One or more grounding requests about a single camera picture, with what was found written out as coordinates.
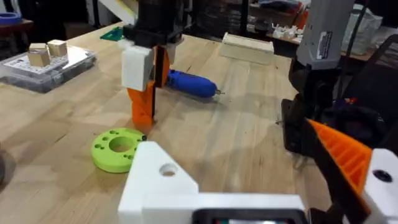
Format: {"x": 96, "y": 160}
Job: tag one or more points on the green triangular ruler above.
{"x": 113, "y": 35}

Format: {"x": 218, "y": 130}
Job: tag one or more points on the pale wooden box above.
{"x": 245, "y": 48}

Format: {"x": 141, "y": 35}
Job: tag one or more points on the heap of white parts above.
{"x": 287, "y": 32}

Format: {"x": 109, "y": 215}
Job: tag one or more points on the white plastic bag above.
{"x": 363, "y": 28}

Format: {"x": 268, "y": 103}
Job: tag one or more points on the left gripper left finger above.
{"x": 149, "y": 186}

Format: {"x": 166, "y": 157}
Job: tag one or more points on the blue electric screwdriver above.
{"x": 192, "y": 82}

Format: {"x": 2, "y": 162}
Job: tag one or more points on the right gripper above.
{"x": 155, "y": 28}

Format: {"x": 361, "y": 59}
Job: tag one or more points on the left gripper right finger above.
{"x": 348, "y": 155}

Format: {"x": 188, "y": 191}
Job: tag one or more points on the green disc with holes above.
{"x": 105, "y": 155}

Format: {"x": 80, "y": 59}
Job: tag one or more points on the blue tape roll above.
{"x": 9, "y": 18}

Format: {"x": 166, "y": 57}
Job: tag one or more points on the clear plastic parts box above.
{"x": 62, "y": 68}

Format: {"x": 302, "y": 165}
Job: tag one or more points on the small wooden block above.
{"x": 38, "y": 58}
{"x": 37, "y": 46}
{"x": 57, "y": 48}

